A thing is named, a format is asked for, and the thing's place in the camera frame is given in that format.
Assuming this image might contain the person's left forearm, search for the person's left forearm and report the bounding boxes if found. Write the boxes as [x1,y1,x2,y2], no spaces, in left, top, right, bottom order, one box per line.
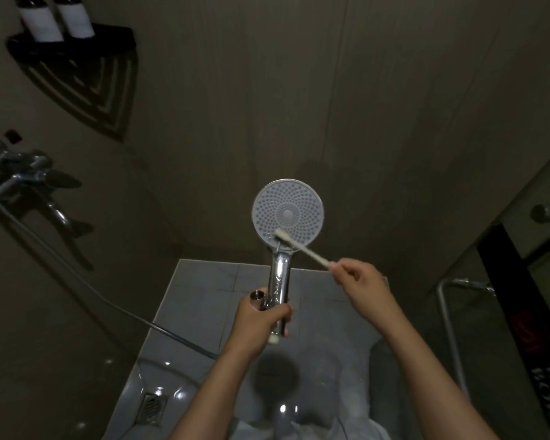
[167,345,257,440]

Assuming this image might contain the person's right hand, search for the person's right hand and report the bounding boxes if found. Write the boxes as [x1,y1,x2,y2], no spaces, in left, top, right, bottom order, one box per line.
[328,257,404,335]

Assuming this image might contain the silver flexible shower hose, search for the silver flexible shower hose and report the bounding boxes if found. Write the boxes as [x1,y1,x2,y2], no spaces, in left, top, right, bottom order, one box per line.
[0,178,268,361]

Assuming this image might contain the person's left hand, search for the person's left hand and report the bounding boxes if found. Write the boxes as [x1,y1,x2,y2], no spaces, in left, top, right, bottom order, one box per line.
[224,288,294,361]

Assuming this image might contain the white striped shirt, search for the white striped shirt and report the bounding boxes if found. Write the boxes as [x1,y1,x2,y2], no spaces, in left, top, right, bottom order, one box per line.
[231,416,391,440]

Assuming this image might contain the dark pump bottle white label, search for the dark pump bottle white label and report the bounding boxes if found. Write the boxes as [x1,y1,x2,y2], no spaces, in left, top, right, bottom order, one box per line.
[14,0,65,43]
[53,0,96,40]

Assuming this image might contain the white toothbrush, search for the white toothbrush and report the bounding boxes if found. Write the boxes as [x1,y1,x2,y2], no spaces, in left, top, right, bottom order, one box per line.
[274,227,333,270]

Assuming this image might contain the black printed door strip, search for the black printed door strip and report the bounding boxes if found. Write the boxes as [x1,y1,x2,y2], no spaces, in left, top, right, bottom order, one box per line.
[478,223,550,440]

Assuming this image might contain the metal floor drain grate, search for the metal floor drain grate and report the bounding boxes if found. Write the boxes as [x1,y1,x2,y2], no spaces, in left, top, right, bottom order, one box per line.
[135,392,168,427]

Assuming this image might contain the person's right forearm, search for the person's right forearm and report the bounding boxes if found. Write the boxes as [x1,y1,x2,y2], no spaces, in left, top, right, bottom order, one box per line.
[380,320,501,440]

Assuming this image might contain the chrome door handle bar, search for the chrome door handle bar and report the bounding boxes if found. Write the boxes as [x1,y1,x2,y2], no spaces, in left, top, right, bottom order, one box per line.
[436,277,496,399]

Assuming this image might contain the round chrome shower head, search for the round chrome shower head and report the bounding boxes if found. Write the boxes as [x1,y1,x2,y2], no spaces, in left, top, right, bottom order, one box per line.
[251,178,325,345]

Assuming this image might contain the chrome shower mixer faucet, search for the chrome shower mixer faucet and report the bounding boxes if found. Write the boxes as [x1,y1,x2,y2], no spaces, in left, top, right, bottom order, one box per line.
[0,148,83,234]

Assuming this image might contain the black corner shelf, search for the black corner shelf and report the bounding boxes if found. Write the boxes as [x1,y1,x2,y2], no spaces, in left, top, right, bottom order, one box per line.
[5,23,138,60]

